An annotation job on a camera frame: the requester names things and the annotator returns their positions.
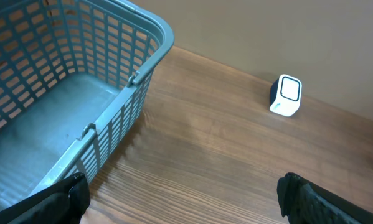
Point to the white barcode scanner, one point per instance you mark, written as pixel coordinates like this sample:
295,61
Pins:
285,95

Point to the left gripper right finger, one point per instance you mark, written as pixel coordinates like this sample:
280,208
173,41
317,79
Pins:
302,201

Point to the grey plastic mesh basket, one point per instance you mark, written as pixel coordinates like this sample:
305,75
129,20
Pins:
73,79

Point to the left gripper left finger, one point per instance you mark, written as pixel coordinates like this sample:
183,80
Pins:
64,202

